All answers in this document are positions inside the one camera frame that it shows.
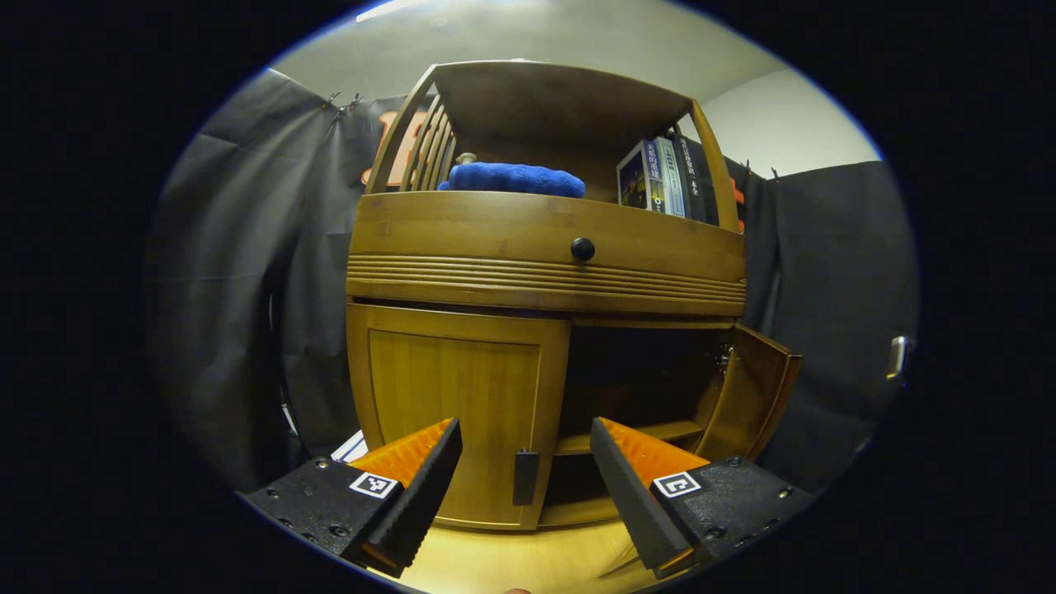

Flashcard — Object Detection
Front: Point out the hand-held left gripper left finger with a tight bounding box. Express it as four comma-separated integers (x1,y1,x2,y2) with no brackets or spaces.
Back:
246,417,464,579

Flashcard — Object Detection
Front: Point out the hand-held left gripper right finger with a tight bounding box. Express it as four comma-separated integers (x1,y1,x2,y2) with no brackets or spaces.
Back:
589,417,813,580

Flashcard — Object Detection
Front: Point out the wooden cabinet door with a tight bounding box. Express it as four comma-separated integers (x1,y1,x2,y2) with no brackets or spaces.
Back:
346,303,572,530
693,323,803,463

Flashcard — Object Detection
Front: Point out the wooden double-door shoe cabinet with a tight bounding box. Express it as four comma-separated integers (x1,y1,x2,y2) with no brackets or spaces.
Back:
345,59,803,530

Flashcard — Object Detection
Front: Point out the wooden inner cabinet shelf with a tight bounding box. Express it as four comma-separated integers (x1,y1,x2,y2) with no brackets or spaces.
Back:
554,419,706,456

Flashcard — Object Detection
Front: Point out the dark blue cover book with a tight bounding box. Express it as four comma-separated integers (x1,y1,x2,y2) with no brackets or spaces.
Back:
617,140,667,214

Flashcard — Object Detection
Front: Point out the folded blue towel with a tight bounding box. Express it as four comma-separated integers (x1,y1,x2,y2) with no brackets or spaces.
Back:
437,162,587,199

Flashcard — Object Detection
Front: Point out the grey spine book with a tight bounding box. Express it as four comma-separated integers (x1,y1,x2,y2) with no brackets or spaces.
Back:
656,138,687,218

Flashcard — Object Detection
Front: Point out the black spine book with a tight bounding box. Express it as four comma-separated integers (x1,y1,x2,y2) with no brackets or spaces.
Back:
672,132,720,225

